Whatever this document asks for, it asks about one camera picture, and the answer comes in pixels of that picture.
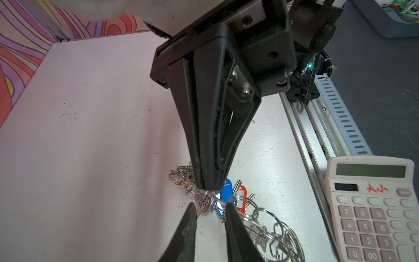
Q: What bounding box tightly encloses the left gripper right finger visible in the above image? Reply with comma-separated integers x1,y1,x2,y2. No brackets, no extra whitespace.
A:
225,203,262,262

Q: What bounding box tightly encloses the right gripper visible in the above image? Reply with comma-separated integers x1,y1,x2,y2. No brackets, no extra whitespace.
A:
150,1,297,191

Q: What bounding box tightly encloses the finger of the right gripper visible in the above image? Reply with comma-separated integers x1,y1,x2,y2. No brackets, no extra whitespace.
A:
167,58,204,189

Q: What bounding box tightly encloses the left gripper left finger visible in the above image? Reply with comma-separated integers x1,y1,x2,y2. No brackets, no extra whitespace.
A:
159,203,197,262

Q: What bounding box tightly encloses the round keyring disc with keys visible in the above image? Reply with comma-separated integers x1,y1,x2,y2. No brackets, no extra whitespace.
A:
160,165,306,262

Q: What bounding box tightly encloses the blue tag key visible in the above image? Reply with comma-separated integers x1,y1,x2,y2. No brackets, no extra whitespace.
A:
215,179,233,219

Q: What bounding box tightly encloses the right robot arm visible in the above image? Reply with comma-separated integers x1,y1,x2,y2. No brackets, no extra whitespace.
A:
151,1,343,191

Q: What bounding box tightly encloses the white pink calculator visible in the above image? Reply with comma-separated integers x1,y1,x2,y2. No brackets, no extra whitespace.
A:
325,156,419,262

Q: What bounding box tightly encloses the grey plastic parts bin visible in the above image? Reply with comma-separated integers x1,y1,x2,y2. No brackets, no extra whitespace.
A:
352,0,419,38

